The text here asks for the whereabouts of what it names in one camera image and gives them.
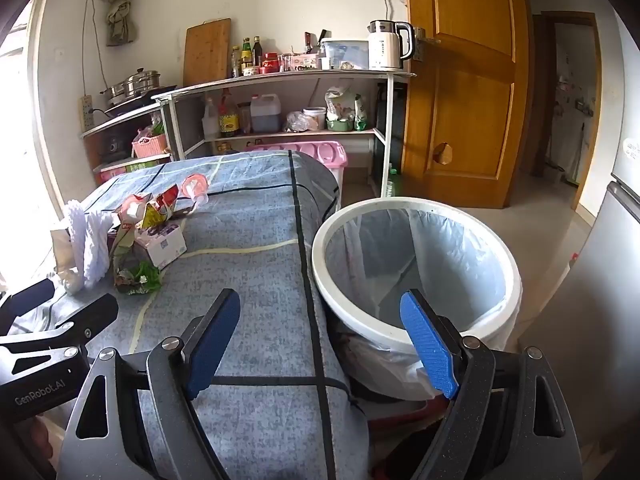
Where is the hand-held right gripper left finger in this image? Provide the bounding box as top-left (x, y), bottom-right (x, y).
top-left (56, 288), bottom-right (242, 480)

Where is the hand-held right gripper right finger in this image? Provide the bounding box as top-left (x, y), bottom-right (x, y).
top-left (399, 288), bottom-right (583, 480)

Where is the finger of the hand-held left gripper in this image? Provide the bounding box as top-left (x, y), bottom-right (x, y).
top-left (0, 277), bottom-right (56, 322)
top-left (0, 293), bottom-right (119, 386)

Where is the green wrapper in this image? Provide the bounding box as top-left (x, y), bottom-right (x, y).
top-left (114, 260), bottom-right (163, 296)

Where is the white trash can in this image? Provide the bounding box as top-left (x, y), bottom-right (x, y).
top-left (311, 197), bottom-right (523, 401)

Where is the clear plastic bin liner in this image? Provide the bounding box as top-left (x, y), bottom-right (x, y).
top-left (325, 207), bottom-right (511, 401)

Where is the purple milk carton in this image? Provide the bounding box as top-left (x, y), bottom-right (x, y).
top-left (134, 222), bottom-right (188, 271)

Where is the strawberry milk carton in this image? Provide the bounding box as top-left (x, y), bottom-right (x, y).
top-left (114, 184), bottom-right (182, 233)

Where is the clear plastic cup round lid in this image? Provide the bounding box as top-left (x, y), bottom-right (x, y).
top-left (181, 174), bottom-right (210, 211)

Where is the beige paper bag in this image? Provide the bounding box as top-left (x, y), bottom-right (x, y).
top-left (50, 227), bottom-right (83, 293)

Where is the blue checked bedsheet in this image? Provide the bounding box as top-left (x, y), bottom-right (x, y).
top-left (10, 150), bottom-right (371, 480)

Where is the green red printed carton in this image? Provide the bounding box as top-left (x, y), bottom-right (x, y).
top-left (97, 157), bottom-right (161, 183)

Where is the black rice cooker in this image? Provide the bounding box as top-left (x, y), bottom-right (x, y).
top-left (97, 132), bottom-right (133, 163)

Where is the pink woven basket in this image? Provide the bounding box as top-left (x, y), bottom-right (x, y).
top-left (131, 134), bottom-right (167, 159)

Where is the plastic bag of vegetables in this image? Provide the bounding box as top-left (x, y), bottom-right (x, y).
top-left (135, 115), bottom-right (168, 141)

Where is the low white corner shelf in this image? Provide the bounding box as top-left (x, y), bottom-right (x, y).
top-left (80, 97), bottom-right (173, 186)

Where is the pink lidded storage box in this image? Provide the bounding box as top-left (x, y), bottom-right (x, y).
top-left (250, 141), bottom-right (350, 201)

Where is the long white shelf rack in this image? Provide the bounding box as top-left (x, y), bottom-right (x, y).
top-left (152, 70), bottom-right (416, 200)

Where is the silver refrigerator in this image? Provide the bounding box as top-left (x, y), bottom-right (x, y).
top-left (520, 105), bottom-right (640, 480)

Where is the black induction cooker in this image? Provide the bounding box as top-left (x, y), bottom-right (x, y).
top-left (102, 85), bottom-right (178, 113)

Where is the clear plastic bottle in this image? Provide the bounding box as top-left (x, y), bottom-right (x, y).
top-left (201, 97), bottom-right (221, 140)

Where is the yellow label sauce bottle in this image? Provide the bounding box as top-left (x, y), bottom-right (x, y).
top-left (218, 87), bottom-right (241, 138)

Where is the black oven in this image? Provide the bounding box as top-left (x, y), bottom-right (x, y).
top-left (375, 85), bottom-right (407, 186)

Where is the crumpled clear plastic bag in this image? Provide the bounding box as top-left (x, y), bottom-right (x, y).
top-left (285, 111), bottom-right (313, 133)

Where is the white jug dark liquid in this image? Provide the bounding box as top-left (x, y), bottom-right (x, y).
top-left (250, 94), bottom-right (282, 134)

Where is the stainless steel steamer pot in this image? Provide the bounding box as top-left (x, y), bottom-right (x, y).
top-left (122, 67), bottom-right (162, 98)

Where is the white lidded tub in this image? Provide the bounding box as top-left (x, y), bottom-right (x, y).
top-left (302, 106), bottom-right (327, 131)

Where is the white printed food bag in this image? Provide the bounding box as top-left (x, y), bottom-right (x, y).
top-left (325, 85), bottom-right (368, 131)

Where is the wooden door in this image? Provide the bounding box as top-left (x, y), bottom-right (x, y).
top-left (400, 0), bottom-right (533, 210)

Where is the wooden cutting board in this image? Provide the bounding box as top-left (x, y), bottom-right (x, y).
top-left (182, 18), bottom-right (232, 87)

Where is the hanging grey cloth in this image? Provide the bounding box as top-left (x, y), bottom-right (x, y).
top-left (100, 0), bottom-right (141, 46)

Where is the white electric kettle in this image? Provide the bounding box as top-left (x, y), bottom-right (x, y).
top-left (368, 19), bottom-right (417, 72)

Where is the clear plastic storage box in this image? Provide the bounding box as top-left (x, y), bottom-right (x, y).
top-left (320, 37), bottom-right (373, 72)

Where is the black handled knife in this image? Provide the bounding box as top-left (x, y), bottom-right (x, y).
top-left (304, 29), bottom-right (328, 56)

